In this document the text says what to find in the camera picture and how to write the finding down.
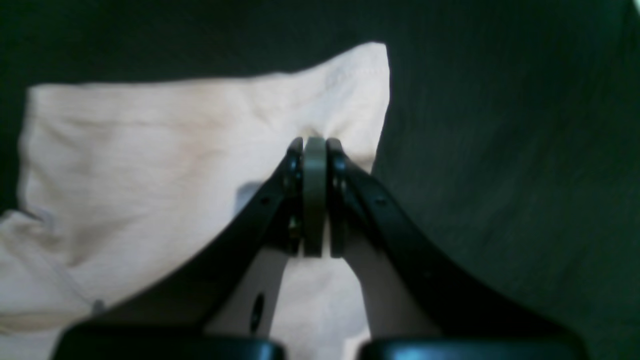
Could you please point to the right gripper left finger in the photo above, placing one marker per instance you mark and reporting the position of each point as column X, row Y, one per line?
column 221, row 303

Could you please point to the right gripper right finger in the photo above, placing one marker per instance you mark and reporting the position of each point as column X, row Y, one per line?
column 419, row 304

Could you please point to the black table cloth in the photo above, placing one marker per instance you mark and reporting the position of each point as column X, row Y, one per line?
column 511, row 137

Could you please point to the pink T-shirt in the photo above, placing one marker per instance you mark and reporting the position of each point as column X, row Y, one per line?
column 122, row 183

